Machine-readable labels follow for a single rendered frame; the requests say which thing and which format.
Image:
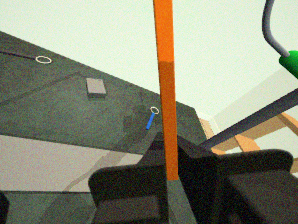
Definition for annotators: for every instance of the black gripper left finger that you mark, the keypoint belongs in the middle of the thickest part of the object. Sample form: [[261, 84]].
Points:
[[146, 178]]

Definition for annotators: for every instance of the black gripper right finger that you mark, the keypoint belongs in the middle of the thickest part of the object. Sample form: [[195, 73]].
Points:
[[202, 174]]

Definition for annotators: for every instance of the orange handle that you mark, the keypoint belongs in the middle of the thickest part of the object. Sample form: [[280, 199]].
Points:
[[163, 19]]

